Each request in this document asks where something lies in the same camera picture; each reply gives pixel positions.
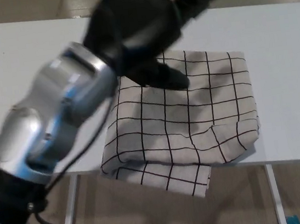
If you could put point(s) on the white towel with black grid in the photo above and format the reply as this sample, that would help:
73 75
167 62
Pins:
182 129

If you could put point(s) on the white table leg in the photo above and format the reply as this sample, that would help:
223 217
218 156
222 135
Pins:
277 197
71 210

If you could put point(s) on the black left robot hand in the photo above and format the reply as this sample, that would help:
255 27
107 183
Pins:
139 27

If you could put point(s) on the teal object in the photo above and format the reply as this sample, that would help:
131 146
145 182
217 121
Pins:
294 221

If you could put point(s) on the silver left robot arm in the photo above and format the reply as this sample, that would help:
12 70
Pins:
36 132

